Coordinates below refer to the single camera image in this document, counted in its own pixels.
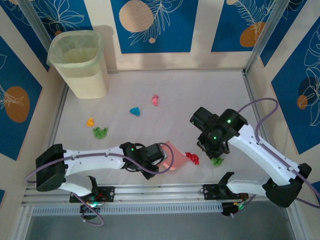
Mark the pink plastic dustpan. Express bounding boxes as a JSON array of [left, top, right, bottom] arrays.
[[157, 140, 188, 172]]

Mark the red paper scrap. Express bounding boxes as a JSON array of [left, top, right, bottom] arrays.
[[185, 151, 200, 165]]

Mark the cream plastic trash bin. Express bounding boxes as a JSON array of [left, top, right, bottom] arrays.
[[47, 30, 110, 100]]

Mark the green translucent bin liner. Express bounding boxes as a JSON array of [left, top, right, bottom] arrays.
[[47, 30, 105, 74]]

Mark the wide aluminium base rail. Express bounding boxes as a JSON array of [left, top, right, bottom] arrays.
[[21, 184, 298, 206]]

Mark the grey slotted cable duct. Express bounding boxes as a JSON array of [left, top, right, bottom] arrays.
[[31, 201, 224, 216]]

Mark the aluminium table edge rail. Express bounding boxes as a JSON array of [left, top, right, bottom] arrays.
[[37, 82, 70, 186], [241, 71, 275, 156]]

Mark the aluminium frame post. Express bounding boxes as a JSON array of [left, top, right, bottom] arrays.
[[243, 0, 287, 76]]

